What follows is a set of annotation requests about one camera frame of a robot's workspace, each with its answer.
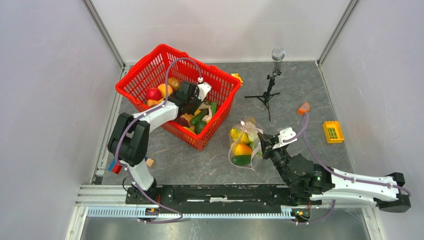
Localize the orange toy slice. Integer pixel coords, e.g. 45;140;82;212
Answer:
297;101;311;115

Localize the blue toy block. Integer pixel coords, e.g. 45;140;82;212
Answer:
107;158;116;172

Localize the red toy apple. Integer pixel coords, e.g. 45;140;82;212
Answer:
145;87;163;101

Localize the yellow toy crate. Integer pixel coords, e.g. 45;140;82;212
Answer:
322;121;345;144

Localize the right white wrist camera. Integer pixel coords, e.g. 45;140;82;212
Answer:
273;127;298;149

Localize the black mini tripod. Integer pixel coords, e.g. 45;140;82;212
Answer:
244;70;282;122

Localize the yellow toy banana bunch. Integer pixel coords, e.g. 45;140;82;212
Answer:
229;127;251;145

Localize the red plastic shopping basket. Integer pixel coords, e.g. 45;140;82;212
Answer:
115;44;242;151

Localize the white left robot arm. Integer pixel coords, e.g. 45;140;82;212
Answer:
107;81;212;204

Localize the clear zip top bag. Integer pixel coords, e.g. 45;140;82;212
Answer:
228;116;264;171

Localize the orange yellow toy mango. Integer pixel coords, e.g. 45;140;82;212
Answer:
231;143;253;156

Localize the red toy block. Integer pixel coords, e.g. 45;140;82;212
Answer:
112;164;123;175

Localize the yellow green toy block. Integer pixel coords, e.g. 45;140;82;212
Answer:
230;73;243;86

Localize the brown toy potato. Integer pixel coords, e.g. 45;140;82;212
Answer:
167;77;181;91

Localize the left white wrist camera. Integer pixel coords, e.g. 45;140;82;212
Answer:
197;77;212;101

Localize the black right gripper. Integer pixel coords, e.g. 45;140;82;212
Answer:
257;131;291;186

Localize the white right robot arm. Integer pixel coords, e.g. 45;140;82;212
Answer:
258;133;411;213

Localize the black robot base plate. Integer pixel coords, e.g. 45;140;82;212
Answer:
125;184;312;215

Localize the dark green toy cucumber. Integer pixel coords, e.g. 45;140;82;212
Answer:
230;155;251;167

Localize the grey microphone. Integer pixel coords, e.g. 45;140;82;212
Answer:
270;47;286;72

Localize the peach toy fruit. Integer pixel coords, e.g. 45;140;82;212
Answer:
157;83;174;98

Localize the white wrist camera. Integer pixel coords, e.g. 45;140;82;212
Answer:
197;77;212;101
273;127;298;149

